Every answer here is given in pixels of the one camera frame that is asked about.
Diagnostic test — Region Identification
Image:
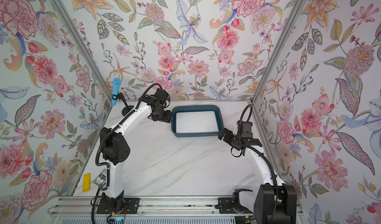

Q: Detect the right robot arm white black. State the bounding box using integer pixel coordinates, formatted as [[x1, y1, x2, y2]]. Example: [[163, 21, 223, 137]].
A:
[[218, 104, 297, 224]]

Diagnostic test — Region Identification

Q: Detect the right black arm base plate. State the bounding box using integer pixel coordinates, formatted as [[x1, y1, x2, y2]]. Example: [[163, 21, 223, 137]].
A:
[[215, 197, 254, 216]]

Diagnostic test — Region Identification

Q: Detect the teal plastic storage box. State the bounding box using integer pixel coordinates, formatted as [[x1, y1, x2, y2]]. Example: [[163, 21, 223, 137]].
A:
[[171, 105, 224, 138]]

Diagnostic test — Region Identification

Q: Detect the yellow block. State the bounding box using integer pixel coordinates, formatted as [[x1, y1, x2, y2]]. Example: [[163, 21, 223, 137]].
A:
[[82, 173, 91, 192]]

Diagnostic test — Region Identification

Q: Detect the blue microphone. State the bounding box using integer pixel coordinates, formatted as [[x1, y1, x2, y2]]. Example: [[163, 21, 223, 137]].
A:
[[112, 78, 121, 106]]

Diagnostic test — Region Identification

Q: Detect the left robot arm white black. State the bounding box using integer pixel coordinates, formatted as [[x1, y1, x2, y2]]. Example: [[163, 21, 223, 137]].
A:
[[95, 81, 172, 212]]

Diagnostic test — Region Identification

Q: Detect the dark blue framed whiteboard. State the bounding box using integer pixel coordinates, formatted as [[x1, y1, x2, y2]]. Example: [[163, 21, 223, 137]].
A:
[[175, 111, 218, 134]]

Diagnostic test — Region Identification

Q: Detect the aluminium mounting rail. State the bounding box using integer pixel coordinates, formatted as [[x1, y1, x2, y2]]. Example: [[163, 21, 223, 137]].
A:
[[47, 196, 255, 224]]

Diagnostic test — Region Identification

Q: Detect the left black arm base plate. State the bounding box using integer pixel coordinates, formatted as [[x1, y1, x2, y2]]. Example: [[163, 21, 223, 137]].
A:
[[96, 198, 140, 215]]

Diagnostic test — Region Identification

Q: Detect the black microphone stand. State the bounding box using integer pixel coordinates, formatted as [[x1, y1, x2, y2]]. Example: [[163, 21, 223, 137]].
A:
[[118, 93, 134, 116]]

